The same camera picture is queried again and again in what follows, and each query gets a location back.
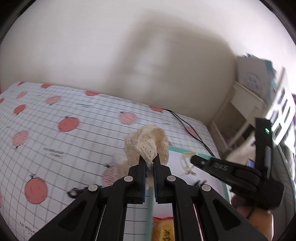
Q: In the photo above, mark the person's hand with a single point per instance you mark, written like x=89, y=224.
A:
x=261, y=219

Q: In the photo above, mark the pomegranate print bed sheet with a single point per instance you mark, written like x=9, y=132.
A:
x=56, y=138

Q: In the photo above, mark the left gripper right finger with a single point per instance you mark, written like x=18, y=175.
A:
x=200, y=213

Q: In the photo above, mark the black gold action figure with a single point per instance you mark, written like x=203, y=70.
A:
x=200, y=183

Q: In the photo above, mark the teal white shallow box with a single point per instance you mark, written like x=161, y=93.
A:
x=180, y=166

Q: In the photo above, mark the white shelf unit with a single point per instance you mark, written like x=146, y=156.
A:
x=258, y=92

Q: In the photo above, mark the cream plastic hair clip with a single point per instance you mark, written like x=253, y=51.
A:
x=185, y=162

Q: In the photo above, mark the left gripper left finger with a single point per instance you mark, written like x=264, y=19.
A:
x=99, y=212

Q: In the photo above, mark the black toy car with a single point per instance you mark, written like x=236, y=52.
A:
x=75, y=192

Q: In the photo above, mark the cotton swab bundle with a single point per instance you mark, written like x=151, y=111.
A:
x=121, y=166

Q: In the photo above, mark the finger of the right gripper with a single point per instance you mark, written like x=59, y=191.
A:
x=227, y=172

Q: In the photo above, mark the cream lace cloth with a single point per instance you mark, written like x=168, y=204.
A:
x=147, y=142

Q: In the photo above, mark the rice cracker snack packet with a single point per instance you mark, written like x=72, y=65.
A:
x=163, y=229

